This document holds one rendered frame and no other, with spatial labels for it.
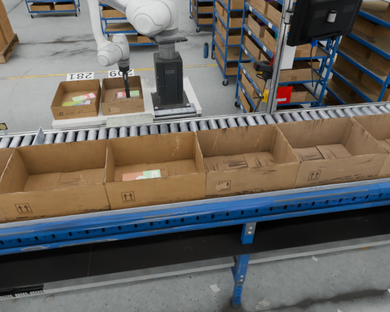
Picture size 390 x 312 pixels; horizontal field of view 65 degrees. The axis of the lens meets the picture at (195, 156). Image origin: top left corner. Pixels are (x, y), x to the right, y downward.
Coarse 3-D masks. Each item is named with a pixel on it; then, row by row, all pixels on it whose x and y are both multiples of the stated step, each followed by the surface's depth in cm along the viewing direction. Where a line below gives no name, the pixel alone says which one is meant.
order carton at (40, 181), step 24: (48, 144) 134; (72, 144) 136; (96, 144) 138; (24, 168) 138; (48, 168) 142; (72, 168) 144; (96, 168) 146; (0, 192) 116; (24, 192) 112; (48, 192) 114; (72, 192) 115; (96, 192) 117; (24, 216) 119; (48, 216) 121
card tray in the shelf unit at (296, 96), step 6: (264, 84) 276; (288, 84) 291; (294, 84) 284; (300, 84) 272; (294, 90) 282; (300, 90) 272; (306, 90) 261; (276, 96) 260; (294, 96) 262; (300, 96) 262; (294, 102) 266
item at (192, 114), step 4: (192, 112) 218; (156, 116) 214; (160, 116) 214; (164, 116) 214; (168, 116) 214; (172, 116) 214; (176, 116) 215; (180, 116) 216; (184, 116) 216; (188, 116) 217; (192, 116) 219; (196, 116) 218; (200, 116) 219; (156, 120) 215; (96, 124) 206; (100, 124) 207; (104, 124) 207; (60, 128) 203; (64, 128) 203
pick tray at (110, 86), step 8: (104, 80) 233; (112, 80) 234; (120, 80) 235; (128, 80) 236; (136, 80) 238; (104, 88) 233; (112, 88) 237; (120, 88) 239; (136, 88) 239; (104, 96) 226; (112, 96) 229; (104, 104) 204; (112, 104) 205; (120, 104) 206; (128, 104) 207; (136, 104) 208; (104, 112) 207; (112, 112) 208; (120, 112) 210; (128, 112) 211; (136, 112) 212
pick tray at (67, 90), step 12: (60, 84) 226; (72, 84) 230; (84, 84) 232; (96, 84) 233; (60, 96) 223; (72, 96) 229; (96, 96) 210; (60, 108) 200; (72, 108) 201; (84, 108) 203; (96, 108) 205
